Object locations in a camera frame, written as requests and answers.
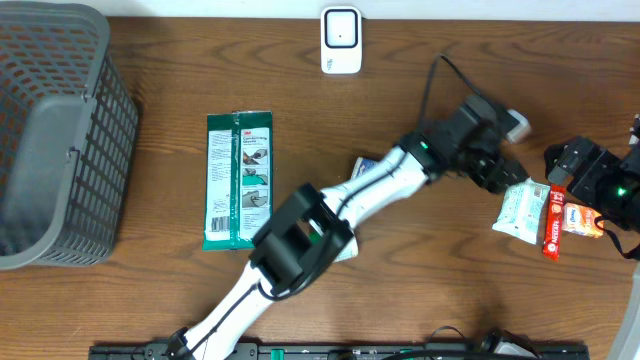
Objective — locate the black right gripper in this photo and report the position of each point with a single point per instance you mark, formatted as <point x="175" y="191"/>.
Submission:
<point x="603" y="163"/>

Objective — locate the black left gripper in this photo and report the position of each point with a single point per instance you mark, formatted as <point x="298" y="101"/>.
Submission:
<point x="498" y="183"/>

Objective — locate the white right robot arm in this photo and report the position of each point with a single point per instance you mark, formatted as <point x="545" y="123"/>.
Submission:
<point x="626" y="343"/>

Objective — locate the light green wipes pack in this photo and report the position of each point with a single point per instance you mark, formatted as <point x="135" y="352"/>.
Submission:
<point x="521" y="210"/>

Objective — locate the grey plastic mesh basket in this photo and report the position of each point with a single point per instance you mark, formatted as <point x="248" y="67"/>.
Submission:
<point x="68" y="134"/>

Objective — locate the white blue round tub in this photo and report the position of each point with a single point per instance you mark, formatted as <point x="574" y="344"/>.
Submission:
<point x="361" y="166"/>

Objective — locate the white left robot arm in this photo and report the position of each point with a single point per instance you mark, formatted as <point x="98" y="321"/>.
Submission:
<point x="306" y="234"/>

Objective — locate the green wipes large package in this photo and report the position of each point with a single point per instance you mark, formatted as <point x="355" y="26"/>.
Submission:
<point x="239" y="179"/>

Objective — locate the green lid jar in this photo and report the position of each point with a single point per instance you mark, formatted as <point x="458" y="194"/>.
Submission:
<point x="351" y="250"/>

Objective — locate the white barcode scanner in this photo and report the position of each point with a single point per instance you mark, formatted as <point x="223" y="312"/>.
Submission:
<point x="341" y="40"/>

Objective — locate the orange small snack packet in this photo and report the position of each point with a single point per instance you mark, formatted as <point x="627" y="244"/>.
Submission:
<point x="580" y="220"/>

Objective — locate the red snack stick packet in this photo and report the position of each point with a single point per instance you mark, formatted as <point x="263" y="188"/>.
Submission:
<point x="555" y="216"/>

